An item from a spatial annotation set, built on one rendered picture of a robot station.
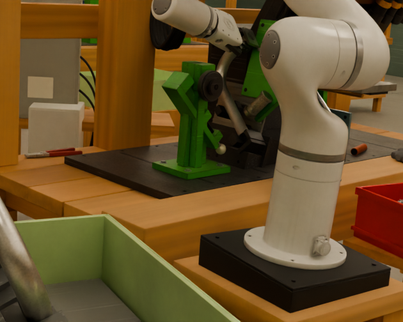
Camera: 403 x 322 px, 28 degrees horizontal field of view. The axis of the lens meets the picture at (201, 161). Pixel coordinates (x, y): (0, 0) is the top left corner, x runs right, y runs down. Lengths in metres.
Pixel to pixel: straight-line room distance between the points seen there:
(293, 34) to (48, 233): 0.53
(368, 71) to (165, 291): 0.52
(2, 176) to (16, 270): 1.16
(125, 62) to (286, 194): 0.92
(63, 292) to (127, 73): 0.98
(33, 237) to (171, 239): 0.33
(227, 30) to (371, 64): 0.72
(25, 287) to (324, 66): 0.71
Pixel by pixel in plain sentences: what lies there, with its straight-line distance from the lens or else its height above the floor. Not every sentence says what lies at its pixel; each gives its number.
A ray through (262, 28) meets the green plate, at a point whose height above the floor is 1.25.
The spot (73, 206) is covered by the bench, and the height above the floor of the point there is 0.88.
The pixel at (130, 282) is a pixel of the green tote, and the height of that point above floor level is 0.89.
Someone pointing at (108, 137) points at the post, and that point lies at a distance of 2.24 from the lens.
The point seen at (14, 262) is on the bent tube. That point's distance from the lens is 0.81.
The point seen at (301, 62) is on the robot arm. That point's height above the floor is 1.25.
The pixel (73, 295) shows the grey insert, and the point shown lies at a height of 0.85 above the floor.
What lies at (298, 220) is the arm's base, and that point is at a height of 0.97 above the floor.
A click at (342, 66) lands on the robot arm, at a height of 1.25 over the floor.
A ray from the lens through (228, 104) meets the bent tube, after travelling 2.14.
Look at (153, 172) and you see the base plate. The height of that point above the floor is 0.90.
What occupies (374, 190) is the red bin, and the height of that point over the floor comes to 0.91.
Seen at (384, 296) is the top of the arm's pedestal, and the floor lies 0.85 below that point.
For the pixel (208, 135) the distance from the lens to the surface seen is 1.98.
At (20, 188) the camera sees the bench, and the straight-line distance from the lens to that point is 1.90.
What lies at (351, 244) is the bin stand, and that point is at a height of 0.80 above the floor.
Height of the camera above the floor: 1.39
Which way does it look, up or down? 13 degrees down
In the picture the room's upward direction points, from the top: 4 degrees clockwise
